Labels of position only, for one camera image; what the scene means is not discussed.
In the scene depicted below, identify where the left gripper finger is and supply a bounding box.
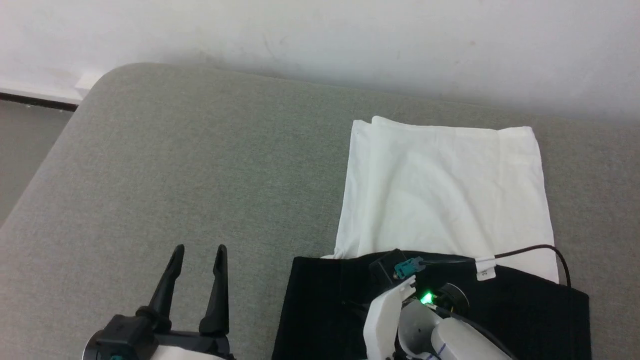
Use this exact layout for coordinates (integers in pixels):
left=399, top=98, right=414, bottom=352
left=199, top=244, right=230, bottom=336
left=136, top=244, right=186, bottom=331

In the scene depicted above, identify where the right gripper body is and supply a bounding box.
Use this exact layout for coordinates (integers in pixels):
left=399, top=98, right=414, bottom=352
left=363, top=275, right=471, bottom=360

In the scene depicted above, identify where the right camera cable teal plug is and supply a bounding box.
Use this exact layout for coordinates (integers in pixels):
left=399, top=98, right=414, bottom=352
left=394, top=244, right=572, bottom=288

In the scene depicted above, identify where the black and white raglan shirt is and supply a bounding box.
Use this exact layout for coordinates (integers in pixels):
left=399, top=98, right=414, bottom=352
left=272, top=116, right=592, bottom=360

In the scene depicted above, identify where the white baseboard trim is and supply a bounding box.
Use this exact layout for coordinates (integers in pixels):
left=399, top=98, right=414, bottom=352
left=0, top=70, right=106, bottom=106

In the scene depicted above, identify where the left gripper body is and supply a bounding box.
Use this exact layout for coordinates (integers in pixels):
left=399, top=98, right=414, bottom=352
left=150, top=330, right=237, bottom=360

